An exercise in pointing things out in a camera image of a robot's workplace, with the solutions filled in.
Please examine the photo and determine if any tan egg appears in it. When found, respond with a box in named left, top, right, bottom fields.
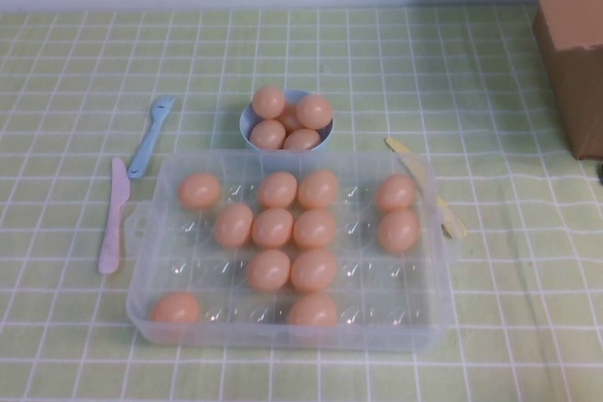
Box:
left=375, top=173, right=417, bottom=214
left=249, top=119, right=287, bottom=151
left=251, top=207, right=295, bottom=249
left=214, top=203, right=254, bottom=249
left=256, top=171, right=299, bottom=210
left=297, top=169, right=340, bottom=210
left=245, top=249, right=292, bottom=293
left=277, top=104, right=303, bottom=135
left=296, top=94, right=334, bottom=131
left=252, top=85, right=286, bottom=120
left=149, top=291, right=201, bottom=324
left=283, top=128, right=321, bottom=152
left=377, top=209, right=421, bottom=253
left=286, top=293, right=338, bottom=327
left=292, top=209, right=337, bottom=250
left=177, top=172, right=221, bottom=209
left=290, top=249, right=338, bottom=294

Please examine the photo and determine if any clear plastic egg box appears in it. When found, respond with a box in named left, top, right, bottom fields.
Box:
left=124, top=149, right=463, bottom=352

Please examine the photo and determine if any brown cardboard box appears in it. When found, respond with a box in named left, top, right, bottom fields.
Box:
left=519, top=0, right=603, bottom=162

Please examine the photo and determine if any light blue bowl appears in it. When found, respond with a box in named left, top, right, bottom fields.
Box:
left=238, top=88, right=336, bottom=170

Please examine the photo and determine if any yellow plastic knife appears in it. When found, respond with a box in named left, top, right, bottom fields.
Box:
left=384, top=137, right=469, bottom=240

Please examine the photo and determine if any light blue plastic fork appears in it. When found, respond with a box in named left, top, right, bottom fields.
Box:
left=126, top=94, right=177, bottom=181

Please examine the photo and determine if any pink plastic knife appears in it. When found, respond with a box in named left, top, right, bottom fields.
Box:
left=97, top=156, right=132, bottom=276

